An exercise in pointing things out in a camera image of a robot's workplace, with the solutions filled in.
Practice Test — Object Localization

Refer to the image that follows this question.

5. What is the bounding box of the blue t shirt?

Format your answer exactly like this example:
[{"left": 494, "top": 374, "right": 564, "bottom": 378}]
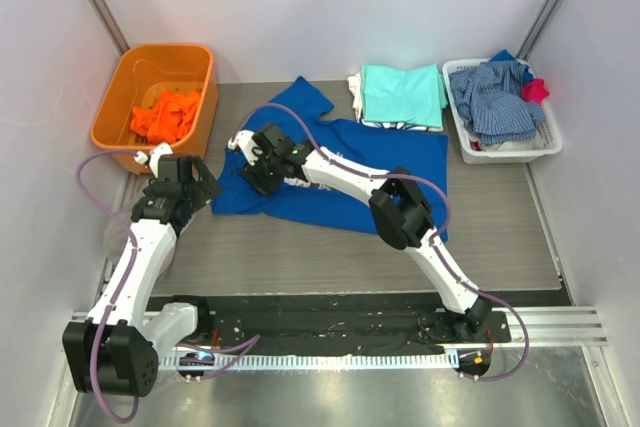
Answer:
[{"left": 212, "top": 77, "right": 448, "bottom": 234}]

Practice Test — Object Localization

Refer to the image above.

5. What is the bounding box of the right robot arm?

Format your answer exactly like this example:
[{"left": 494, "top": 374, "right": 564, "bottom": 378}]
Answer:
[{"left": 228, "top": 124, "right": 492, "bottom": 342}]

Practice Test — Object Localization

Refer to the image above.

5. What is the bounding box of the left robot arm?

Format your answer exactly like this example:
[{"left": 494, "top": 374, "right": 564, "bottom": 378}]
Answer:
[{"left": 62, "top": 155, "right": 222, "bottom": 398}]

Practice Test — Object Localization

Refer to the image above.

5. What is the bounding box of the orange t shirt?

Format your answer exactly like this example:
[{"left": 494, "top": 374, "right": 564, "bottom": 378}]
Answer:
[{"left": 130, "top": 91, "right": 200, "bottom": 145}]

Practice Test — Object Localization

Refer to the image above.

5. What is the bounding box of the grey cap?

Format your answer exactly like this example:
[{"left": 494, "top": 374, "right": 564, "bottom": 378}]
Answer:
[{"left": 103, "top": 220, "right": 129, "bottom": 266}]

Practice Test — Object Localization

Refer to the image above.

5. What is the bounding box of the orange plastic tub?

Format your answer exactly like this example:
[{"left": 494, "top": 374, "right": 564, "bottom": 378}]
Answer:
[{"left": 91, "top": 44, "right": 218, "bottom": 175}]

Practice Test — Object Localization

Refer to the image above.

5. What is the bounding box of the folded white printed t shirt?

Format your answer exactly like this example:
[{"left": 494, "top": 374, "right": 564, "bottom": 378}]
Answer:
[{"left": 347, "top": 73, "right": 444, "bottom": 133}]

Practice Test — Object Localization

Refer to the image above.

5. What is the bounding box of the folded teal t shirt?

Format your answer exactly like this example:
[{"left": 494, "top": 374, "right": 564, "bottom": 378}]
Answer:
[{"left": 360, "top": 64, "right": 447, "bottom": 129}]

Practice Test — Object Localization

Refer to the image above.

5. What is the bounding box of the blue checkered shirt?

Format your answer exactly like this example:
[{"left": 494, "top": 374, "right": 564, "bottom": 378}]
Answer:
[{"left": 449, "top": 60, "right": 546, "bottom": 145}]

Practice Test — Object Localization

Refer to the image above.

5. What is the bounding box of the blue cloth in basket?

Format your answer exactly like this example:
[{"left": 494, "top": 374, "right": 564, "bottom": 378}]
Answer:
[{"left": 490, "top": 49, "right": 534, "bottom": 85}]

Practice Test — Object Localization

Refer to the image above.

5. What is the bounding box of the red cloth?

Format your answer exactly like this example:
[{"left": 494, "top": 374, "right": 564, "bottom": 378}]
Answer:
[{"left": 521, "top": 78, "right": 550, "bottom": 104}]

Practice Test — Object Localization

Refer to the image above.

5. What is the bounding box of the white plastic laundry basket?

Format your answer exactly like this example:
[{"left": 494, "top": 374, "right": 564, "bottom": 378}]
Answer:
[{"left": 442, "top": 59, "right": 562, "bottom": 165}]

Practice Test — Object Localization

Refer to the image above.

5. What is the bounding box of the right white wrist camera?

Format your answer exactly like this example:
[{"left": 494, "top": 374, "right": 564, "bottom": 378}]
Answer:
[{"left": 227, "top": 130, "right": 262, "bottom": 165}]

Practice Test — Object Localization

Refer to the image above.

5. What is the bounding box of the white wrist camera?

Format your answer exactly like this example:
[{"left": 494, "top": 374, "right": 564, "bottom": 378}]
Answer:
[
  {"left": 227, "top": 130, "right": 262, "bottom": 165},
  {"left": 134, "top": 142, "right": 173, "bottom": 177}
]

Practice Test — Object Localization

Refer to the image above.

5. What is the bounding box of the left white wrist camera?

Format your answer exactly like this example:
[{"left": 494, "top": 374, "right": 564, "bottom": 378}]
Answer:
[{"left": 134, "top": 142, "right": 173, "bottom": 177}]

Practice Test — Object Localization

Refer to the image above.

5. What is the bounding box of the slotted white cable duct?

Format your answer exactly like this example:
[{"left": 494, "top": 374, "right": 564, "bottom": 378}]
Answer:
[{"left": 159, "top": 350, "right": 459, "bottom": 371}]

